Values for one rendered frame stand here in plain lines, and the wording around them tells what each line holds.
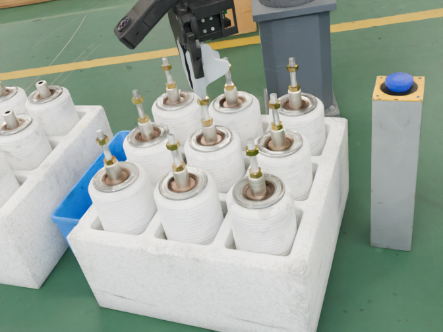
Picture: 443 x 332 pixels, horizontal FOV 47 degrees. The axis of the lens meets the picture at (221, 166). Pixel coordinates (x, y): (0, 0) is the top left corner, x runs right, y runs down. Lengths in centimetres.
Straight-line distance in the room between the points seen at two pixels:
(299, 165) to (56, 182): 51
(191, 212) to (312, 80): 63
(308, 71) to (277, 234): 62
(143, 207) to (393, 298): 44
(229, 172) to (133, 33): 28
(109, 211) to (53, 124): 38
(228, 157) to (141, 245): 20
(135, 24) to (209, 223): 30
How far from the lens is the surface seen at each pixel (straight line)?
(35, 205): 103
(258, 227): 71
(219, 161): 82
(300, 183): 81
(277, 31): 121
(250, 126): 92
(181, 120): 96
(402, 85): 79
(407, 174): 86
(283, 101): 92
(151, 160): 87
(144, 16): 71
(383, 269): 95
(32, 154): 107
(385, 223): 94
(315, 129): 89
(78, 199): 109
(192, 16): 73
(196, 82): 76
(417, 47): 167
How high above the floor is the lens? 71
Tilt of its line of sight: 36 degrees down
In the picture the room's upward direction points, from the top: 12 degrees counter-clockwise
